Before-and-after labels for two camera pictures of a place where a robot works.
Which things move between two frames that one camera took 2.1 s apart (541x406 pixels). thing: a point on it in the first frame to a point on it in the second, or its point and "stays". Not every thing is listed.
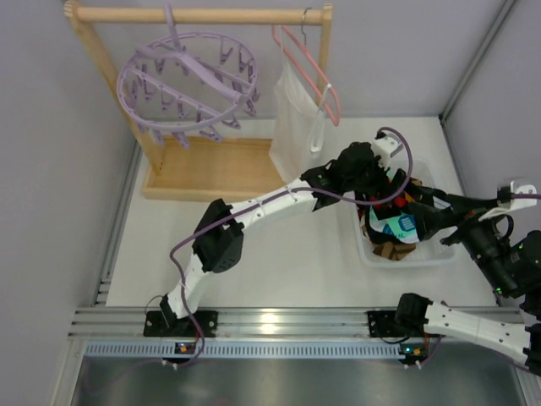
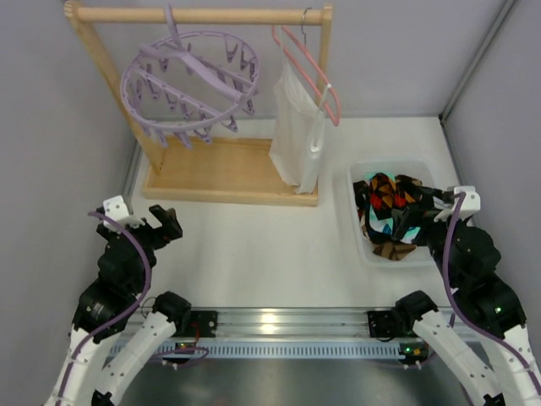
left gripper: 381,176 to 149,231
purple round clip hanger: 188,85 stays
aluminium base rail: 119,333 stays
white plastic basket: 439,249 stays
